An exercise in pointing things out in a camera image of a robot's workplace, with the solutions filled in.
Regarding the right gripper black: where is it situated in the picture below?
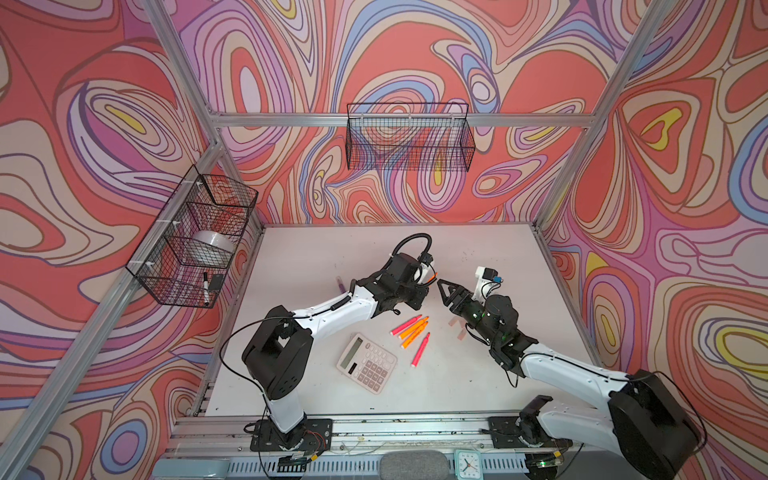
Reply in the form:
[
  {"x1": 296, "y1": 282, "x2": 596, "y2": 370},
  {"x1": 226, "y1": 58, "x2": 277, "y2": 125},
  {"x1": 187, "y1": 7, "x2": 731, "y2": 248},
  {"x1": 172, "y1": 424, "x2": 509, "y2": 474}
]
[{"x1": 436, "y1": 278, "x2": 500, "y2": 346}]

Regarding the purple pen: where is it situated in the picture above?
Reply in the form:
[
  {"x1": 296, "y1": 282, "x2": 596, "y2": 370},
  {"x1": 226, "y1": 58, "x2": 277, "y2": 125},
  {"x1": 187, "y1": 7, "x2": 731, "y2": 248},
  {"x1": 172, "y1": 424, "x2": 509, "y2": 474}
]
[{"x1": 336, "y1": 276, "x2": 347, "y2": 294}]

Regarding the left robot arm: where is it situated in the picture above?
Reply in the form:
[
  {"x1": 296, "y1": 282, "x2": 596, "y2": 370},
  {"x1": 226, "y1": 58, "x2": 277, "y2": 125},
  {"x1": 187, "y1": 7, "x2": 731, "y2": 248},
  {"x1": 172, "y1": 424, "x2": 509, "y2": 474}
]
[{"x1": 241, "y1": 252, "x2": 433, "y2": 434}]

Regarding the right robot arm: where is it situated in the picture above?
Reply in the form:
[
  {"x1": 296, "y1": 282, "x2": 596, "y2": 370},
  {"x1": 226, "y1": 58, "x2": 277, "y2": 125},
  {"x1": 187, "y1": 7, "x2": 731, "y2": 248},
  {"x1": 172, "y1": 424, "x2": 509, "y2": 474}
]
[{"x1": 437, "y1": 280, "x2": 708, "y2": 479}]

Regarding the pink pen left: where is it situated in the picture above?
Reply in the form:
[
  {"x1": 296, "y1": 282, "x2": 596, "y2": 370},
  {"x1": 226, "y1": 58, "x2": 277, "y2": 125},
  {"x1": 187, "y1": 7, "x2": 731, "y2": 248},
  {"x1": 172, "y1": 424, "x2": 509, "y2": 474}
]
[{"x1": 390, "y1": 315, "x2": 422, "y2": 336}]

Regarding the pink pen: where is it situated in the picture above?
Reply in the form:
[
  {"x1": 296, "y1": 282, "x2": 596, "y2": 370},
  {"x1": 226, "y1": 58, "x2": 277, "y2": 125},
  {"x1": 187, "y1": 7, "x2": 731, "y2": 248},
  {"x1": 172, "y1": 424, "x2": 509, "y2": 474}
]
[
  {"x1": 390, "y1": 315, "x2": 422, "y2": 336},
  {"x1": 411, "y1": 333, "x2": 431, "y2": 368}
]

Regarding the pink pen lower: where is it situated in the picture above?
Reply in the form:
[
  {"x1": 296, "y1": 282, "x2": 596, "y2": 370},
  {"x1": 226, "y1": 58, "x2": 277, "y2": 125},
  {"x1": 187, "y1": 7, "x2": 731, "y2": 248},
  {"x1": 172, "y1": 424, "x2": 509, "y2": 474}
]
[{"x1": 411, "y1": 333, "x2": 431, "y2": 368}]

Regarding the pink calculator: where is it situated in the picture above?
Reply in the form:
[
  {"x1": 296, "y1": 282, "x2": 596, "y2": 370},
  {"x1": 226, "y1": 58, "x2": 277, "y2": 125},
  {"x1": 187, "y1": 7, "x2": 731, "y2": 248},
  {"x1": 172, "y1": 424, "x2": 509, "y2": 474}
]
[{"x1": 336, "y1": 333, "x2": 397, "y2": 395}]

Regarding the small white clock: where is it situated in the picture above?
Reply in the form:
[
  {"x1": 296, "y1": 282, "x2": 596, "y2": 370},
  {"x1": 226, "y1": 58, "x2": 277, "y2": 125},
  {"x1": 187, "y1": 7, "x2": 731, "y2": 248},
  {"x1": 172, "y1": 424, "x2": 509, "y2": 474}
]
[{"x1": 454, "y1": 450, "x2": 484, "y2": 480}]

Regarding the grey padded cushion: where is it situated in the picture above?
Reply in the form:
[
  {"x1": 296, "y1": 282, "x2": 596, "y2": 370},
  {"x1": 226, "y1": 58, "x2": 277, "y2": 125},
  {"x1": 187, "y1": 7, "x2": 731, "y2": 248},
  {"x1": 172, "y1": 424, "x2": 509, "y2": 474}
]
[{"x1": 378, "y1": 450, "x2": 450, "y2": 480}]

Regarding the silver tape roll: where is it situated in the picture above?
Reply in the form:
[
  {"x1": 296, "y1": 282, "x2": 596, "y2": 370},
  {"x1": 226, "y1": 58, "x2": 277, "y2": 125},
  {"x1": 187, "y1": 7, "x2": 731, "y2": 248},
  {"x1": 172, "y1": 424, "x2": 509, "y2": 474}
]
[{"x1": 187, "y1": 230, "x2": 235, "y2": 268}]

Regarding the black marker in basket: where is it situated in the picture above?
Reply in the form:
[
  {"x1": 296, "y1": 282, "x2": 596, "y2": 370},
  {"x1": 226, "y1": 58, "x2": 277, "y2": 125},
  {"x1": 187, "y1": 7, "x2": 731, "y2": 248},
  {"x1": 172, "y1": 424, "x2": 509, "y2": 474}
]
[{"x1": 202, "y1": 271, "x2": 211, "y2": 307}]

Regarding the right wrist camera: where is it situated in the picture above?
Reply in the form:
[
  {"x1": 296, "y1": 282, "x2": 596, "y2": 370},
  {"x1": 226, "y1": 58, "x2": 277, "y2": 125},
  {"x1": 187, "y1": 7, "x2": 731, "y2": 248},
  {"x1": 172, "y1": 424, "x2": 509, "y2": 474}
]
[{"x1": 472, "y1": 266, "x2": 503, "y2": 301}]

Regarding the black wire basket back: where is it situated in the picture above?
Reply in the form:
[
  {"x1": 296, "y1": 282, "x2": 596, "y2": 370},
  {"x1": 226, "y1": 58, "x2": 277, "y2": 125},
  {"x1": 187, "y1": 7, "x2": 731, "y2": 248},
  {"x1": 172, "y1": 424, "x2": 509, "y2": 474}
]
[{"x1": 345, "y1": 100, "x2": 476, "y2": 172}]

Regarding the black wire basket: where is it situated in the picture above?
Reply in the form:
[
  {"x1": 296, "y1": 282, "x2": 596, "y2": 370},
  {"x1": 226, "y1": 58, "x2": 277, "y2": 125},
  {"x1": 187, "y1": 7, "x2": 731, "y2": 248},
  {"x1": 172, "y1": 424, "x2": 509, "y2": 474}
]
[
  {"x1": 345, "y1": 100, "x2": 476, "y2": 172},
  {"x1": 126, "y1": 166, "x2": 258, "y2": 309}
]

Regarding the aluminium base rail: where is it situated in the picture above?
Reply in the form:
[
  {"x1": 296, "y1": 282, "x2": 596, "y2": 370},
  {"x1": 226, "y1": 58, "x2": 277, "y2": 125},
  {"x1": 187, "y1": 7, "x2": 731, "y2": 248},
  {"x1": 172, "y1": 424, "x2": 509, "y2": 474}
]
[{"x1": 164, "y1": 413, "x2": 601, "y2": 460}]

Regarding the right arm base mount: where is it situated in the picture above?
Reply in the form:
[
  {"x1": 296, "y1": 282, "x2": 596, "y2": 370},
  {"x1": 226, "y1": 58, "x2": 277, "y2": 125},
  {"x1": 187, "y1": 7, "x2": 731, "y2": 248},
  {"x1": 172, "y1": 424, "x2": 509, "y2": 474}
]
[{"x1": 480, "y1": 395, "x2": 573, "y2": 450}]

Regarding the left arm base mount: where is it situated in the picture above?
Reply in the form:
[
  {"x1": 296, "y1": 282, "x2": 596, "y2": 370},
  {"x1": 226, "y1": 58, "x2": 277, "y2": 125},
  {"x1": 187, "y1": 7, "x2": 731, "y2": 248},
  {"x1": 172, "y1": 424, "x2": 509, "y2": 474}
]
[{"x1": 243, "y1": 418, "x2": 333, "y2": 454}]

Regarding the black wire basket left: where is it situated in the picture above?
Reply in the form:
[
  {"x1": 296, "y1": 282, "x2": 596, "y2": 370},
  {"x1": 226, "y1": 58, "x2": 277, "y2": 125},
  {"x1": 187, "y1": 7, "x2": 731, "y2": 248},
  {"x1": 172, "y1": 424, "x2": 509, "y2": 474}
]
[{"x1": 126, "y1": 166, "x2": 258, "y2": 309}]

